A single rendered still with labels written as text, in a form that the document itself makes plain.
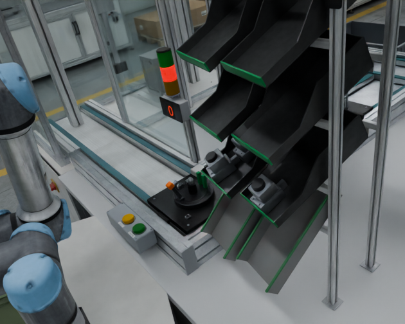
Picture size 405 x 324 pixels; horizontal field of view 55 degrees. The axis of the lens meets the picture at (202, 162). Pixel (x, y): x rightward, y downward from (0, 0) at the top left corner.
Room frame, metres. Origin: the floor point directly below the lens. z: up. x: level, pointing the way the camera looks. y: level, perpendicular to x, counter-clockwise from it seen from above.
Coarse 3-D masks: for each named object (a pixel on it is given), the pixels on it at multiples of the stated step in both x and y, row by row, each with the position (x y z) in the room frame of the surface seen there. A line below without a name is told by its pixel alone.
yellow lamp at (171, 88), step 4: (176, 80) 1.27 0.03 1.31; (164, 84) 1.27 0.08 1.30; (168, 84) 1.26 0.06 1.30; (172, 84) 1.26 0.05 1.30; (176, 84) 1.27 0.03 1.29; (168, 88) 1.26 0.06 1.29; (172, 88) 1.26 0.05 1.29; (176, 88) 1.26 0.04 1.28; (168, 92) 1.26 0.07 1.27; (172, 92) 1.26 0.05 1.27; (176, 92) 1.26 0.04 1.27
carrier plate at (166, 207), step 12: (180, 180) 1.17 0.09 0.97; (168, 192) 1.11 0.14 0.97; (216, 192) 1.06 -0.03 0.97; (156, 204) 1.06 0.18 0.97; (168, 204) 1.04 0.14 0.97; (168, 216) 0.98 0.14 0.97; (180, 216) 0.97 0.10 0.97; (192, 216) 0.96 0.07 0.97; (204, 216) 0.95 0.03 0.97; (180, 228) 0.93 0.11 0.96; (192, 228) 0.91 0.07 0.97
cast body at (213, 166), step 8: (208, 152) 0.83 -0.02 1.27; (216, 152) 0.82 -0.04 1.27; (208, 160) 0.80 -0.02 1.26; (216, 160) 0.80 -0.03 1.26; (224, 160) 0.80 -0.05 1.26; (232, 160) 0.82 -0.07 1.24; (208, 168) 0.83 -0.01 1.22; (216, 168) 0.79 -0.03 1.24; (224, 168) 0.80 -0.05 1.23; (232, 168) 0.80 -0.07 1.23; (216, 176) 0.80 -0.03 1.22; (224, 176) 0.80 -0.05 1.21
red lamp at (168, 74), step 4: (160, 68) 1.27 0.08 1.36; (164, 68) 1.26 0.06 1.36; (168, 68) 1.26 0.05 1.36; (172, 68) 1.27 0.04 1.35; (164, 72) 1.26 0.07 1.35; (168, 72) 1.26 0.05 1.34; (172, 72) 1.26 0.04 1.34; (164, 76) 1.27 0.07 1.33; (168, 76) 1.26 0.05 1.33; (172, 76) 1.26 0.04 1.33; (176, 76) 1.27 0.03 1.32; (164, 80) 1.27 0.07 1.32; (168, 80) 1.26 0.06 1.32; (172, 80) 1.26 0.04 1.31
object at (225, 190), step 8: (232, 144) 0.89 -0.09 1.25; (224, 152) 0.88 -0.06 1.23; (232, 152) 0.87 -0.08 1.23; (240, 160) 0.83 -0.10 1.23; (256, 160) 0.77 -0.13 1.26; (240, 168) 0.80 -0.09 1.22; (248, 168) 0.79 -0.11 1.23; (256, 168) 0.76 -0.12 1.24; (208, 176) 0.81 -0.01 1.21; (232, 176) 0.80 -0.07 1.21; (240, 176) 0.78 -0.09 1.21; (248, 176) 0.75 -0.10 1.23; (216, 184) 0.77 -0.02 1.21; (224, 184) 0.78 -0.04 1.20; (232, 184) 0.77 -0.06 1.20; (240, 184) 0.75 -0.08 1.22; (224, 192) 0.74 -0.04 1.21; (232, 192) 0.74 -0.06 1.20
